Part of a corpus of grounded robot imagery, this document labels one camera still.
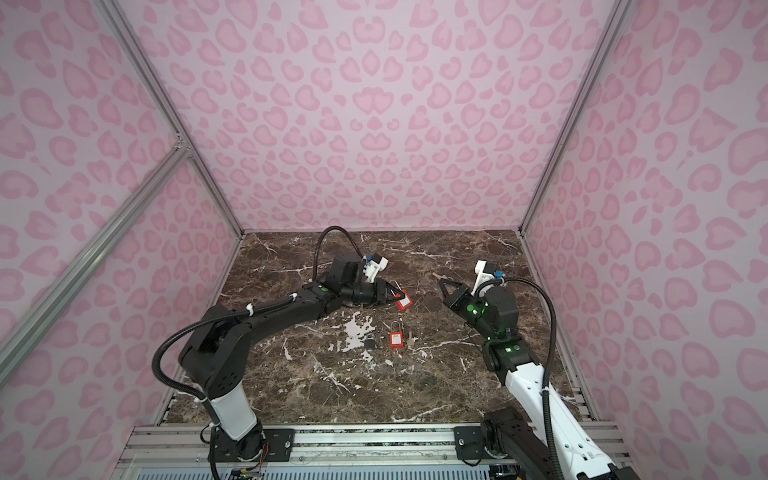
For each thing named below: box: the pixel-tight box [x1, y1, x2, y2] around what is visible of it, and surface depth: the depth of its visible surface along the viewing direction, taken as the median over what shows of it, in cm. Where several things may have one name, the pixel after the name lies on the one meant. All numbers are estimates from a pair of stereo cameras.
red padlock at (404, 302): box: [394, 290, 413, 311], surface depth 83 cm
